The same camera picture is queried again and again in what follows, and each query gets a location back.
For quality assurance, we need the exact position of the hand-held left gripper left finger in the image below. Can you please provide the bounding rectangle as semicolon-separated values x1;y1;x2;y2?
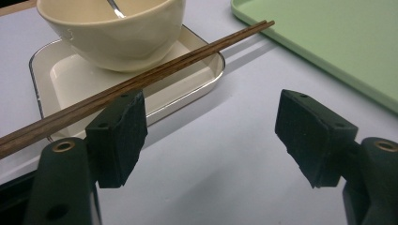
84;89;148;189

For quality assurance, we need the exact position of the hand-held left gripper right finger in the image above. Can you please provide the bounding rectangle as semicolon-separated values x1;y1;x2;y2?
274;88;360;189

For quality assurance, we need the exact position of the brown wooden chopstick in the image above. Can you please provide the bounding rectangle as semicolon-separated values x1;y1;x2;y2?
0;20;276;160
0;20;268;151

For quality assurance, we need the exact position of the cream square plate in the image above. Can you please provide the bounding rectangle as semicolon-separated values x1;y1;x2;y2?
28;24;226;143

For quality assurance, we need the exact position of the cream ceramic bowl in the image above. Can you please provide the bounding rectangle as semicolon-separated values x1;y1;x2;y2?
36;0;187;73

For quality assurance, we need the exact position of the green plastic tray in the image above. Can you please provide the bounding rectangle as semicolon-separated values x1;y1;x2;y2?
230;0;398;114

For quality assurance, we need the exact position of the metal spoon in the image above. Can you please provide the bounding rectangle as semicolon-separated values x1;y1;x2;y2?
106;0;127;19

